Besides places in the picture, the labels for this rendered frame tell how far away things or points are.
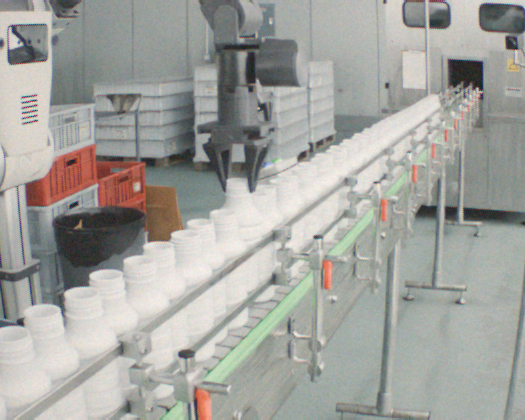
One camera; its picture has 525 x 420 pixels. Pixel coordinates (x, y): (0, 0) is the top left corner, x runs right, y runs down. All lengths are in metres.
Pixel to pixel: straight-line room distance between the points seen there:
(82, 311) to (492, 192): 5.26
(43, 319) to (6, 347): 0.06
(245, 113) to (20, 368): 0.55
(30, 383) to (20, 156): 0.94
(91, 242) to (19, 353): 2.55
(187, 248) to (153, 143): 7.56
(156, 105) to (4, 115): 6.94
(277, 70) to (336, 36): 10.60
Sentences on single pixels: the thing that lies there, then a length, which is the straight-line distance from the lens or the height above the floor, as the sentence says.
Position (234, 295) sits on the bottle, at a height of 1.05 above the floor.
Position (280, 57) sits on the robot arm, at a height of 1.38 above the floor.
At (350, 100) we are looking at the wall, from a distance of 11.56.
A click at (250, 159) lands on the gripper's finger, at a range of 1.01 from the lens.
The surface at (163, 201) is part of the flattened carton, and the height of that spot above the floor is 0.41.
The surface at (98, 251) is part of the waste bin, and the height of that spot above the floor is 0.54.
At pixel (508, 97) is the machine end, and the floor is 1.04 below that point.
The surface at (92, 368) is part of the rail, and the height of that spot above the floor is 1.11.
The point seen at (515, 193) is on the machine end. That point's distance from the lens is 5.82.
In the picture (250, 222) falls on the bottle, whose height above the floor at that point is 1.14.
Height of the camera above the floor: 1.39
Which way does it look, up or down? 13 degrees down
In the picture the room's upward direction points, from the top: 1 degrees counter-clockwise
